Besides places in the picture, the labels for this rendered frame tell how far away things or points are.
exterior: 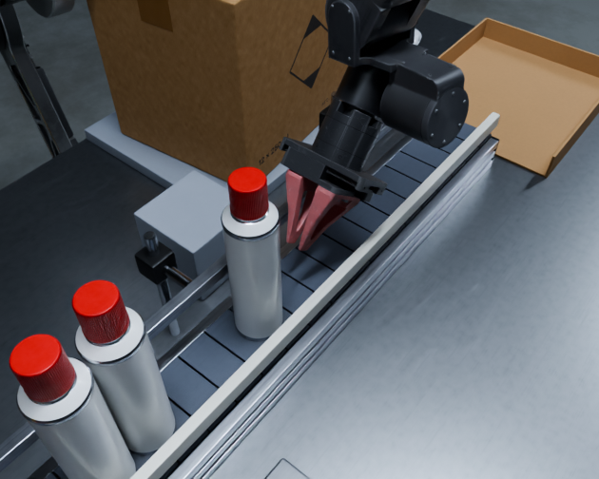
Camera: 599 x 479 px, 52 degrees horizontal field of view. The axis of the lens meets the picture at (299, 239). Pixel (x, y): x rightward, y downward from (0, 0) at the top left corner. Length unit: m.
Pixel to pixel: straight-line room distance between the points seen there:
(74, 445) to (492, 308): 0.49
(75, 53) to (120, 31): 2.11
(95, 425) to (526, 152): 0.73
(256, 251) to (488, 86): 0.67
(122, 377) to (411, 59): 0.36
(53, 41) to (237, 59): 2.39
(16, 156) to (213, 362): 1.88
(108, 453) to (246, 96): 0.43
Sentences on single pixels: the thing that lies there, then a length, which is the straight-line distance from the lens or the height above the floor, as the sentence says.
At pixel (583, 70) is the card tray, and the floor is 0.84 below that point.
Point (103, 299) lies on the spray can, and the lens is 0.45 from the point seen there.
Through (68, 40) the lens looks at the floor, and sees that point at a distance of 3.06.
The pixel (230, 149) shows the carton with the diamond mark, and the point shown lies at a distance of 0.82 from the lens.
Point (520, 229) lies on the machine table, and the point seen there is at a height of 0.83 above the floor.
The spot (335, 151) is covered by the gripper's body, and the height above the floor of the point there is 1.04.
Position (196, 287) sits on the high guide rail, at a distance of 0.60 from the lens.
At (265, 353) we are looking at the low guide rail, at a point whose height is 0.91.
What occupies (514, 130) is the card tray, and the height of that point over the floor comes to 0.83.
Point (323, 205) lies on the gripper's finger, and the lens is 0.60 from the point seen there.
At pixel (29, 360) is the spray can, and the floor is 1.08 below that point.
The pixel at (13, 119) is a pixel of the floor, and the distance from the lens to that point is 2.64.
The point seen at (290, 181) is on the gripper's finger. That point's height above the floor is 1.01.
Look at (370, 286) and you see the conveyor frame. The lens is 0.73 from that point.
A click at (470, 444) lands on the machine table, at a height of 0.83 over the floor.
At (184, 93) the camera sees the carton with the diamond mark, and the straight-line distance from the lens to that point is 0.82.
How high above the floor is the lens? 1.43
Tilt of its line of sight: 48 degrees down
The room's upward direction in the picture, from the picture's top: straight up
